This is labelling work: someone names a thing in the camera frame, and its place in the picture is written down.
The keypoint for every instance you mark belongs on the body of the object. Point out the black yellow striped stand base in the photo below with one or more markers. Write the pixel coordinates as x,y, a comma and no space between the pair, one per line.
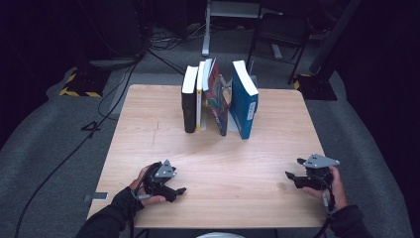
84,84

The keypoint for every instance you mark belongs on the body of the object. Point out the grey slanted metal post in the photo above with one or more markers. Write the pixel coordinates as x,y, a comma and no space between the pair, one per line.
333,36

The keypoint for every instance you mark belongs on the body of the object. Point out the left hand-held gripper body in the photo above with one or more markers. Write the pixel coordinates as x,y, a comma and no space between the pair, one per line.
157,180

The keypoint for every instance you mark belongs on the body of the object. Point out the thick blue book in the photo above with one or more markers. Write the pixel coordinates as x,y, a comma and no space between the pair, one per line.
242,109

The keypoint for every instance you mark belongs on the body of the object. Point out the yellow book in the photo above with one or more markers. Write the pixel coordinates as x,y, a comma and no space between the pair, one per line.
199,99

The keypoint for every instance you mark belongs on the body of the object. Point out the red and blue illustrated book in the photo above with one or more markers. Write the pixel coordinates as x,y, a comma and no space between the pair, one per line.
218,102

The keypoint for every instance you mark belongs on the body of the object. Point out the grey flat base plate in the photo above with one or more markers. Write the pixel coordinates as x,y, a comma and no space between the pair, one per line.
112,62

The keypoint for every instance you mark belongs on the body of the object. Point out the black equipment cabinet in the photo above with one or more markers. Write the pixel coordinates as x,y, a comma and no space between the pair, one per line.
115,29

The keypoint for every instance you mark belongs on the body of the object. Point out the white rounded object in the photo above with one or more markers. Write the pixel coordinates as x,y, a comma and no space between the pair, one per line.
221,235

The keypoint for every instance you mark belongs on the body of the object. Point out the clear expandable book rack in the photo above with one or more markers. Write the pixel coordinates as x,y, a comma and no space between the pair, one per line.
232,127

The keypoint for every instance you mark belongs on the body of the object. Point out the black chair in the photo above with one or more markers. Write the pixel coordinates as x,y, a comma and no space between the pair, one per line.
280,36

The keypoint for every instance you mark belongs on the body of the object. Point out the grey table bracket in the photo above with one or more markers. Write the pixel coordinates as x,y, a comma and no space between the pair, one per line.
97,196

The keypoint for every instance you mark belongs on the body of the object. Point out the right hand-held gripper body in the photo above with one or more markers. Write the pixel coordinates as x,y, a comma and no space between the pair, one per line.
320,177

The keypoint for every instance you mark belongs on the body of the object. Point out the person's left hand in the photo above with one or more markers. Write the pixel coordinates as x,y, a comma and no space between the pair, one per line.
148,200

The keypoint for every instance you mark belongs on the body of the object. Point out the person's right hand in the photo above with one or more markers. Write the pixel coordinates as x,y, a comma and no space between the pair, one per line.
338,195

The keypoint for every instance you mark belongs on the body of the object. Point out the black hardcover book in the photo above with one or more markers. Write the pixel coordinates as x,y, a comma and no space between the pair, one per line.
189,109

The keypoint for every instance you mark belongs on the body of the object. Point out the white desk frame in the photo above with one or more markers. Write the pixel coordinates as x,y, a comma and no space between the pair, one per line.
206,33

